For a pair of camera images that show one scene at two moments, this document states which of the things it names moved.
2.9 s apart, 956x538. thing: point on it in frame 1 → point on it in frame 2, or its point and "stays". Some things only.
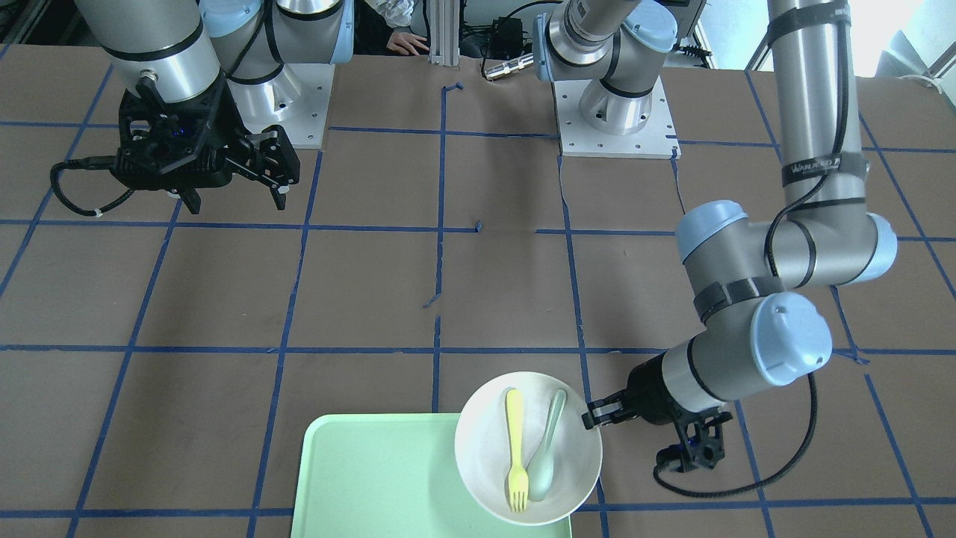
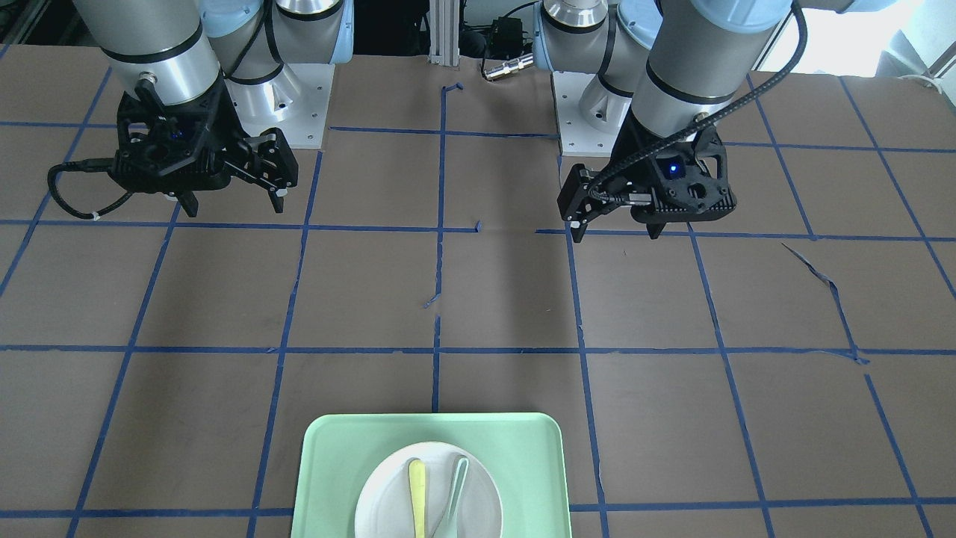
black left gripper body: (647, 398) → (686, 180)
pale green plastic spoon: (540, 474) → (449, 527)
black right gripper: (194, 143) stays
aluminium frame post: (444, 40) stays
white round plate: (482, 447) → (461, 498)
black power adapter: (506, 36) stays
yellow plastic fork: (518, 476) → (417, 480)
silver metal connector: (509, 66) stays
